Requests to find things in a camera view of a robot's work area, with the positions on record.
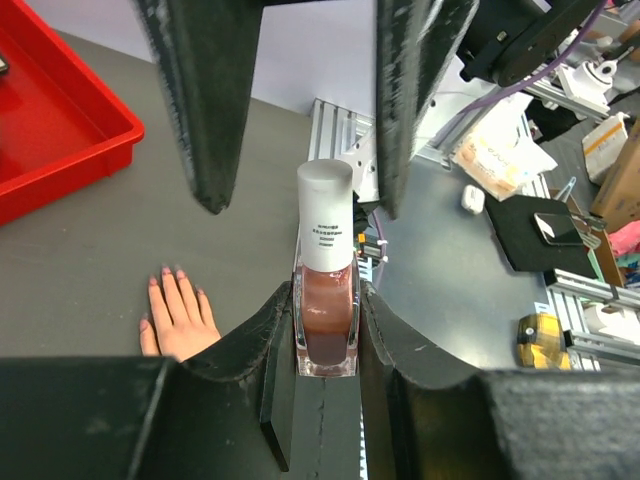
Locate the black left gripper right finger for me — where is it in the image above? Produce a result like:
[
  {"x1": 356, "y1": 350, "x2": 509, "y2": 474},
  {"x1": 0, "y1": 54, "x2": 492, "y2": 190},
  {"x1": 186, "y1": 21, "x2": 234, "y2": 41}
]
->
[{"x1": 358, "y1": 283, "x2": 639, "y2": 479}]

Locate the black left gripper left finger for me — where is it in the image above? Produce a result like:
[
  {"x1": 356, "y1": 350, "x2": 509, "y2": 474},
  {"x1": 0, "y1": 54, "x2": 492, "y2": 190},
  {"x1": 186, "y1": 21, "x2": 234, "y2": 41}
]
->
[{"x1": 1, "y1": 282, "x2": 295, "y2": 479}]

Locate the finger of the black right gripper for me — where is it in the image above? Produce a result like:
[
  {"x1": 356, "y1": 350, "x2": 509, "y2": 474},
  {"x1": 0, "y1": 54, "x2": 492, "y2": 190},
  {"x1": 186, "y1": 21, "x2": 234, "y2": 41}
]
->
[
  {"x1": 375, "y1": 0, "x2": 479, "y2": 220},
  {"x1": 134, "y1": 0, "x2": 265, "y2": 215}
]

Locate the pink nail polish bottle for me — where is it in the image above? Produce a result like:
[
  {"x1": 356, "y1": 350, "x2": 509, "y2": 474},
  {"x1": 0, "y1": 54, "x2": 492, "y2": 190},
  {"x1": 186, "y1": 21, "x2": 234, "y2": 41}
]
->
[{"x1": 293, "y1": 258, "x2": 360, "y2": 378}]

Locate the white nail polish cap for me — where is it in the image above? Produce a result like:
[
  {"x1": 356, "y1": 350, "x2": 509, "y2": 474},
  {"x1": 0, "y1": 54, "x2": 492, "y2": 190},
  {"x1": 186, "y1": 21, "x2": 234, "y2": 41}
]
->
[{"x1": 297, "y1": 159, "x2": 354, "y2": 272}]

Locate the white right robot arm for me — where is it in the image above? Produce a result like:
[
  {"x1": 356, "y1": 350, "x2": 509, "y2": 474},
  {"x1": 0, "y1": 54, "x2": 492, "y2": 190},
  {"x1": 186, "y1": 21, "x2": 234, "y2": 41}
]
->
[{"x1": 134, "y1": 1, "x2": 605, "y2": 217}]

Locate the mannequin hand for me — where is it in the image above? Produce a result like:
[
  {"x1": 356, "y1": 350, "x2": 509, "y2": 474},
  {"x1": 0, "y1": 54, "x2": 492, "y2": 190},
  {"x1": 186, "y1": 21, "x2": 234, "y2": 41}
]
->
[{"x1": 139, "y1": 266, "x2": 222, "y2": 363}]

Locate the yellow plaid sleeve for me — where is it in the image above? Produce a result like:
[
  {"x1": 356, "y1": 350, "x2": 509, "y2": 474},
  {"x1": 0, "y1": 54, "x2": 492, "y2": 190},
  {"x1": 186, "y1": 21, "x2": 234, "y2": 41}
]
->
[{"x1": 516, "y1": 313, "x2": 571, "y2": 370}]

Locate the plastic packaged bag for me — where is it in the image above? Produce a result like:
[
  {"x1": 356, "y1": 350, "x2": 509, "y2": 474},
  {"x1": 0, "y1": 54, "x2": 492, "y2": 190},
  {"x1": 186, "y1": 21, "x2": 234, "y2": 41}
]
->
[{"x1": 453, "y1": 124, "x2": 557, "y2": 201}]

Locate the red plastic bin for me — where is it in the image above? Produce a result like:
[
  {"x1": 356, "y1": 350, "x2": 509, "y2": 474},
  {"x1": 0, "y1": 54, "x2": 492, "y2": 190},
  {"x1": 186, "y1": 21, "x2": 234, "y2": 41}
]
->
[{"x1": 1, "y1": 1, "x2": 145, "y2": 224}]

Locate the white earbuds case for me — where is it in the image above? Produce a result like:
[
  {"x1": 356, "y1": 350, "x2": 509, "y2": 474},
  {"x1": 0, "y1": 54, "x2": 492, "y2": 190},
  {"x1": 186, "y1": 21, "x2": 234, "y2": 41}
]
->
[{"x1": 460, "y1": 185, "x2": 486, "y2": 215}]

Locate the black foam pad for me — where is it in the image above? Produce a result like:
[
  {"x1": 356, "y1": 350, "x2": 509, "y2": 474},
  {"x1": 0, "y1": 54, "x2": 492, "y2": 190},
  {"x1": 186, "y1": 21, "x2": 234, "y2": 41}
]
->
[{"x1": 485, "y1": 195, "x2": 596, "y2": 279}]

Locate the black smartphone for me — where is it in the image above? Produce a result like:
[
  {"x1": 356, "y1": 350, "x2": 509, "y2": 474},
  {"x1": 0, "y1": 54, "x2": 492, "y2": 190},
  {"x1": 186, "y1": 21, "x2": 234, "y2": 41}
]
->
[{"x1": 533, "y1": 213, "x2": 602, "y2": 249}]

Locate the cardboard box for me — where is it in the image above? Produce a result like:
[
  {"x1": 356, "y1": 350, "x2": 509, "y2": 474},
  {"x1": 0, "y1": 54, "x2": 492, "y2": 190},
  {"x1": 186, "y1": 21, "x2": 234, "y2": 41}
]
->
[{"x1": 589, "y1": 120, "x2": 640, "y2": 233}]

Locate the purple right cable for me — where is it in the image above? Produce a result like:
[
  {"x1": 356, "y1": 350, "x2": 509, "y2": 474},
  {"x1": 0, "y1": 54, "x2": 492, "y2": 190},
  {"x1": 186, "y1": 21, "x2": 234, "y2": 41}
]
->
[{"x1": 372, "y1": 0, "x2": 611, "y2": 289}]

